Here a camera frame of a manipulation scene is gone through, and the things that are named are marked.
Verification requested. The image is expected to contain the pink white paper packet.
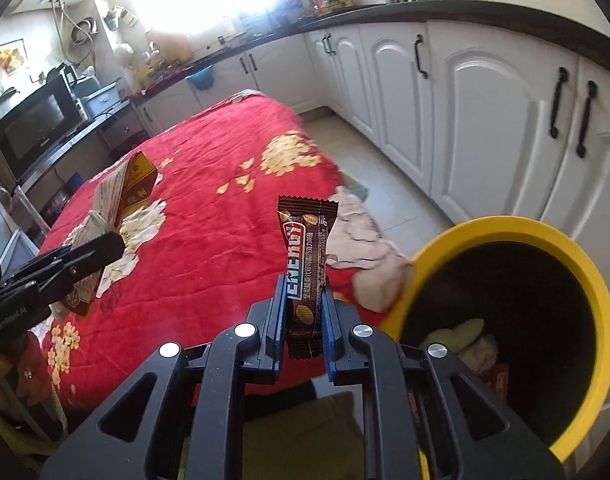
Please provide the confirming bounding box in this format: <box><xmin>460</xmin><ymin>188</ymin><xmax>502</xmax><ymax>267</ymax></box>
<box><xmin>50</xmin><ymin>151</ymin><xmax>159</xmax><ymax>321</ymax></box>

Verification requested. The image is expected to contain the brown energy bar wrapper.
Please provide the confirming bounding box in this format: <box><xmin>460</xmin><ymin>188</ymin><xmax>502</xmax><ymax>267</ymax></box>
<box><xmin>277</xmin><ymin>195</ymin><xmax>339</xmax><ymax>360</ymax></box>

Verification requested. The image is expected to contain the yellow rim trash bin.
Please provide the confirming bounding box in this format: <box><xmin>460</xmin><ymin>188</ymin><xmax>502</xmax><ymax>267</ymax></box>
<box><xmin>379</xmin><ymin>216</ymin><xmax>610</xmax><ymax>460</ymax></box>

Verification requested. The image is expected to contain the left hand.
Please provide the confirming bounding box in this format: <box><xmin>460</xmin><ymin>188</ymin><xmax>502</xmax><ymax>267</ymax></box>
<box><xmin>0</xmin><ymin>332</ymin><xmax>52</xmax><ymax>414</ymax></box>

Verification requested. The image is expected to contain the red floral tablecloth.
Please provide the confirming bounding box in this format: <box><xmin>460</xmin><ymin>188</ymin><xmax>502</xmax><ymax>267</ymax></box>
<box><xmin>42</xmin><ymin>91</ymin><xmax>411</xmax><ymax>413</ymax></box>

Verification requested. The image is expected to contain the black microwave oven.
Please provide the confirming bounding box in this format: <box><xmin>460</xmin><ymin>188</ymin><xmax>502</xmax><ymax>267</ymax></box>
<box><xmin>0</xmin><ymin>70</ymin><xmax>87</xmax><ymax>181</ymax></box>

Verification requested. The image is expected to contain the blue hanging basket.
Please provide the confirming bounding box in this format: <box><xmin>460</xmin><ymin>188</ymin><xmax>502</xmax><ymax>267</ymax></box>
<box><xmin>186</xmin><ymin>65</ymin><xmax>215</xmax><ymax>91</ymax></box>

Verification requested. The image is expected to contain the wooden cutting board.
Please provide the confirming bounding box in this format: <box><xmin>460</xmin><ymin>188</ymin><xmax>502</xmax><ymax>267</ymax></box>
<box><xmin>145</xmin><ymin>30</ymin><xmax>193</xmax><ymax>64</ymax></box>

